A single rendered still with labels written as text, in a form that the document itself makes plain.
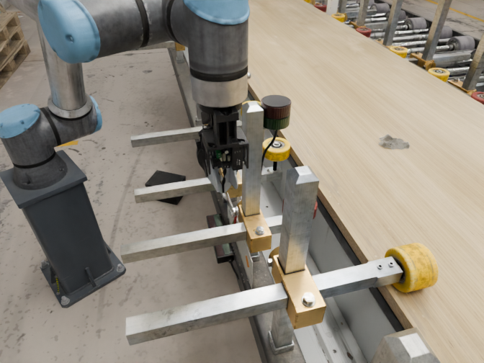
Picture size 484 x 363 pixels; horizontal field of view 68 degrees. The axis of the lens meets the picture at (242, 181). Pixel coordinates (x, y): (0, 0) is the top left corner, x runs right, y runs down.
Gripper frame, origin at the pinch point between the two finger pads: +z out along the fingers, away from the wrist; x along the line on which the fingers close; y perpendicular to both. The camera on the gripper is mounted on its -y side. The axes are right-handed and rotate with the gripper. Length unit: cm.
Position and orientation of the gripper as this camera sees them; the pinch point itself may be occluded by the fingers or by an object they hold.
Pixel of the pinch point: (222, 185)
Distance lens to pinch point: 73.1
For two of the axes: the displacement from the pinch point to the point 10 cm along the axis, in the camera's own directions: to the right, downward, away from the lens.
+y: 2.5, 6.0, -7.6
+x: 9.7, -1.6, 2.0
